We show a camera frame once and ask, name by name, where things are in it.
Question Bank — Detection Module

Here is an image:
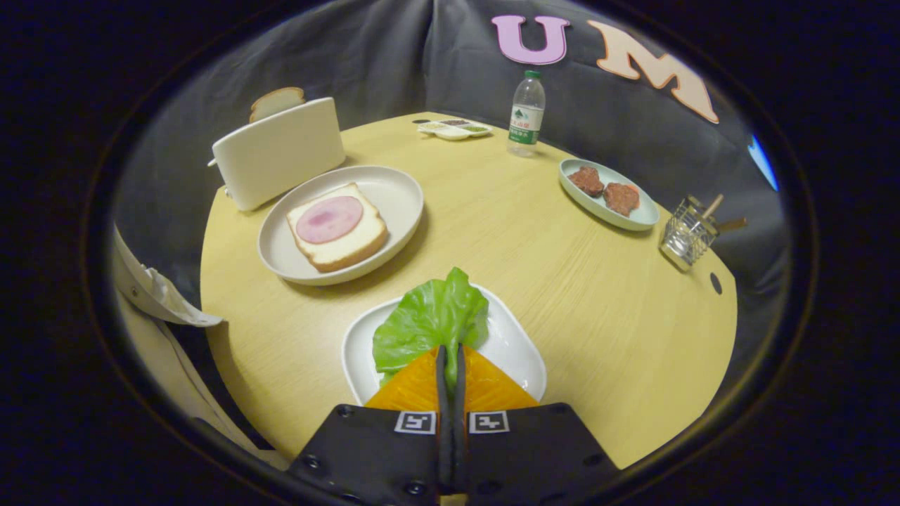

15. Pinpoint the beige round plate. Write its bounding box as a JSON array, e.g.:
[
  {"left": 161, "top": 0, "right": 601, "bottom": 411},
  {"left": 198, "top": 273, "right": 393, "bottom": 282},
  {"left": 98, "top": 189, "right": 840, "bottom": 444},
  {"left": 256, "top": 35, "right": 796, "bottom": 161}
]
[{"left": 257, "top": 165, "right": 425, "bottom": 286}]

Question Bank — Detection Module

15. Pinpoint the light green oval plate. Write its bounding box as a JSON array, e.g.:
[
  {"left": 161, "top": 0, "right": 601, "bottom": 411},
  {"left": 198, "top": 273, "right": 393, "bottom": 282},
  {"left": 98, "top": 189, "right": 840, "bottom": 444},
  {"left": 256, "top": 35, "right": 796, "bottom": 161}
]
[{"left": 559, "top": 158, "right": 660, "bottom": 232}]

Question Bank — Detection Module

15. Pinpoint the white chair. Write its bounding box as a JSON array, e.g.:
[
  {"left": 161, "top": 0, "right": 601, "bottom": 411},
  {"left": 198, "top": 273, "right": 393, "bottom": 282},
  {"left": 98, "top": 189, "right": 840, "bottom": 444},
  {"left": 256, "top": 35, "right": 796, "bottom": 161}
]
[{"left": 112, "top": 225, "right": 289, "bottom": 470}]

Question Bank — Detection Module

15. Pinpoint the pink ham slice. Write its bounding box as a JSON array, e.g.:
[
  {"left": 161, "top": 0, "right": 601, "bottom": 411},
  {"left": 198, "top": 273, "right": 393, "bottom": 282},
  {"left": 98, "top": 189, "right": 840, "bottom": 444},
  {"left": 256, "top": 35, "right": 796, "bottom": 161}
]
[{"left": 296, "top": 195, "right": 364, "bottom": 245}]

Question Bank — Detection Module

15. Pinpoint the white divided bean tray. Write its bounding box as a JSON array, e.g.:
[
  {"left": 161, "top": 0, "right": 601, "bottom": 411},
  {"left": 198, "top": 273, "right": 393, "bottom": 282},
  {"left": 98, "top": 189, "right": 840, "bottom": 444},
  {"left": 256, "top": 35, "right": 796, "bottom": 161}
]
[{"left": 417, "top": 119, "right": 493, "bottom": 141}]

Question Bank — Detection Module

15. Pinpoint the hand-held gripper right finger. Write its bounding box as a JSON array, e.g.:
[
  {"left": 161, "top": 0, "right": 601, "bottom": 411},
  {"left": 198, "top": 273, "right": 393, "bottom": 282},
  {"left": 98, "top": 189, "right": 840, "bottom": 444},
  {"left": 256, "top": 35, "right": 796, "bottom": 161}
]
[{"left": 454, "top": 344, "right": 619, "bottom": 503}]

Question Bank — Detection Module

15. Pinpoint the white bread slice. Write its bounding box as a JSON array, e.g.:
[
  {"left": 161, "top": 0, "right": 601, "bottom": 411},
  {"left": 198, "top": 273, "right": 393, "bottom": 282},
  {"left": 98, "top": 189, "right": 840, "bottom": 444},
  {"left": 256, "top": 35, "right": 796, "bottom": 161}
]
[{"left": 286, "top": 183, "right": 389, "bottom": 273}]

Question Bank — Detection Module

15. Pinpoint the brown meat patty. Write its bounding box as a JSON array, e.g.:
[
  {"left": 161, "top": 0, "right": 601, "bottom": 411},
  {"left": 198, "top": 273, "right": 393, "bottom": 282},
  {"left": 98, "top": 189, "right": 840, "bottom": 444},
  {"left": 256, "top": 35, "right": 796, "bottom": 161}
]
[
  {"left": 603, "top": 183, "right": 641, "bottom": 216},
  {"left": 568, "top": 166, "right": 605, "bottom": 197}
]

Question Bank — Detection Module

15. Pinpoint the clear plastic water bottle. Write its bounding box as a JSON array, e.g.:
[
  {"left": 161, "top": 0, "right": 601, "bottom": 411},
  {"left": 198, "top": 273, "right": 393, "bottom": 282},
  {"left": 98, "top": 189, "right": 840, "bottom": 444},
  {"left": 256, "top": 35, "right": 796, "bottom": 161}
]
[{"left": 507, "top": 70, "right": 546, "bottom": 157}]

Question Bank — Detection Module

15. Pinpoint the brown crust bread slice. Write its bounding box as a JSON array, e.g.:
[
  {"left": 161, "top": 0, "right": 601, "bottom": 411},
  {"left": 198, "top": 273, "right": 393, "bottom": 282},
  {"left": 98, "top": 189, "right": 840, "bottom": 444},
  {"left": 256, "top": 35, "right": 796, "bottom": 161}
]
[{"left": 249, "top": 86, "right": 307, "bottom": 124}]

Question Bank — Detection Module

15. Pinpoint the white toaster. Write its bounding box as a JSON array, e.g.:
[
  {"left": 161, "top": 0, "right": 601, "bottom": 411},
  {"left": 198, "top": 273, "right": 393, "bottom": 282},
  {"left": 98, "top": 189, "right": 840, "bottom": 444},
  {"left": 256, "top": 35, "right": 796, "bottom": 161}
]
[{"left": 208, "top": 97, "right": 347, "bottom": 212}]

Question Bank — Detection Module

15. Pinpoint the metal wire basket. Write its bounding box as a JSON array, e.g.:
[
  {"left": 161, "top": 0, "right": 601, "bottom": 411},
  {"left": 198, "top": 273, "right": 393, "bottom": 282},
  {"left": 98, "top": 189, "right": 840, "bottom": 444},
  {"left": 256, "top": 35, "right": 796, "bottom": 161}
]
[{"left": 660, "top": 197, "right": 719, "bottom": 273}]

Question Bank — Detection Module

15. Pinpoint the green lettuce leaf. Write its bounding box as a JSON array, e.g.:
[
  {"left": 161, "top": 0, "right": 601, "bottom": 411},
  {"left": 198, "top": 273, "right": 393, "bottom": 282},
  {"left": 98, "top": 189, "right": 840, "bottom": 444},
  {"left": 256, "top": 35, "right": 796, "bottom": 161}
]
[{"left": 373, "top": 267, "right": 489, "bottom": 391}]

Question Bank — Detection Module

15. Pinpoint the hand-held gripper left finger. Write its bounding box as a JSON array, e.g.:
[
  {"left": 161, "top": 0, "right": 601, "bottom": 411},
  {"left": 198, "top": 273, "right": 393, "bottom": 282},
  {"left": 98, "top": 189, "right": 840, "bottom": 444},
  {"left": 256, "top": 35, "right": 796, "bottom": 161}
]
[{"left": 288, "top": 344, "right": 451, "bottom": 506}]

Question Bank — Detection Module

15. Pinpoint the white square plate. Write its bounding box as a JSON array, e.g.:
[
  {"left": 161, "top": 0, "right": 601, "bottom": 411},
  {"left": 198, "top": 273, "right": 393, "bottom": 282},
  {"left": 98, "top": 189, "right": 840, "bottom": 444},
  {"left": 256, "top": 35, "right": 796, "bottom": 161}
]
[{"left": 342, "top": 283, "right": 548, "bottom": 407}]

